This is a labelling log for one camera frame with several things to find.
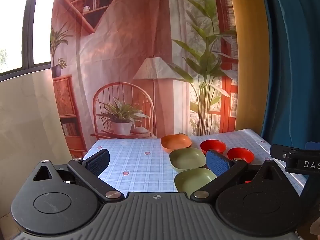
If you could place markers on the orange square plate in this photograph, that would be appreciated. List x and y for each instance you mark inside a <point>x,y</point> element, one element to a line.
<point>175,142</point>

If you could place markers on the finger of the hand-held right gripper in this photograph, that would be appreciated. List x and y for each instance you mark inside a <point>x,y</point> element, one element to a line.
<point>295,158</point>
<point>313,145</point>

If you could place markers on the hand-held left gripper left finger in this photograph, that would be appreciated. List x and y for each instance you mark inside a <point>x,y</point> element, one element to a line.
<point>98,162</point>

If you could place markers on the blue curtain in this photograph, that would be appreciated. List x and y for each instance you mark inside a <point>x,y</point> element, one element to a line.
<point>295,67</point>

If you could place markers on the blue checked tablecloth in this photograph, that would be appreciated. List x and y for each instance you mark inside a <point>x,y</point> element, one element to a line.
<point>140,165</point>

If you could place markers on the green bowl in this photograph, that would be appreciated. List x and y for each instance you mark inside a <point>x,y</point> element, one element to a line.
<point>192,178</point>

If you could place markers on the dark framed window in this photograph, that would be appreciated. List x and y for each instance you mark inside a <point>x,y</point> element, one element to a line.
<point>28,25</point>

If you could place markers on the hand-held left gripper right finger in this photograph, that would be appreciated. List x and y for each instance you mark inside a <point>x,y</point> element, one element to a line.
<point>217,164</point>

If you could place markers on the green square plate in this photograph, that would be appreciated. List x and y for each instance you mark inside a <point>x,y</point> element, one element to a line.
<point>186,158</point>

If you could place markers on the printed room scene tapestry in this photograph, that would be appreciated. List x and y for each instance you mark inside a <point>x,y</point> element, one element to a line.
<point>125,55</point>

